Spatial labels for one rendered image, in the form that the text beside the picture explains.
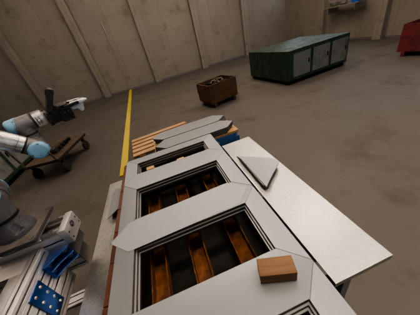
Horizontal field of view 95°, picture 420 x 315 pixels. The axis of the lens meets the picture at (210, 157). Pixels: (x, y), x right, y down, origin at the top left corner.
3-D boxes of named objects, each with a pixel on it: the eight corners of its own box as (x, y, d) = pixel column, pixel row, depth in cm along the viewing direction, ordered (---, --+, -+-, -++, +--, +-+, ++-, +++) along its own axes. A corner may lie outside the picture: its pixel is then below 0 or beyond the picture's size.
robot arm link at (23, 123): (14, 137, 93) (0, 120, 89) (40, 127, 99) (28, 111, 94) (14, 140, 88) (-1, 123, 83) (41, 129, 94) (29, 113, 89)
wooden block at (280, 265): (290, 262, 69) (290, 254, 66) (297, 280, 64) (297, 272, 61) (257, 265, 70) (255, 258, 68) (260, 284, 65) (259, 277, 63)
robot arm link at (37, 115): (27, 110, 94) (30, 115, 89) (38, 107, 96) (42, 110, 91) (38, 124, 98) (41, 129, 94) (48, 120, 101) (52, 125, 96)
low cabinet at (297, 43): (289, 85, 497) (289, 51, 454) (250, 79, 644) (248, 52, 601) (346, 65, 537) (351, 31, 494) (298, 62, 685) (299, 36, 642)
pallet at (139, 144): (187, 125, 430) (185, 120, 424) (197, 139, 361) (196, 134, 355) (134, 144, 408) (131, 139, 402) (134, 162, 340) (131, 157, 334)
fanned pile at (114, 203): (130, 183, 166) (128, 179, 164) (127, 215, 134) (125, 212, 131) (116, 188, 165) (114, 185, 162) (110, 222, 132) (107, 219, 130)
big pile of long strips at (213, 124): (223, 117, 214) (222, 112, 211) (237, 129, 181) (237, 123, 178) (154, 140, 203) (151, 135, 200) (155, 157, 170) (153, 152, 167)
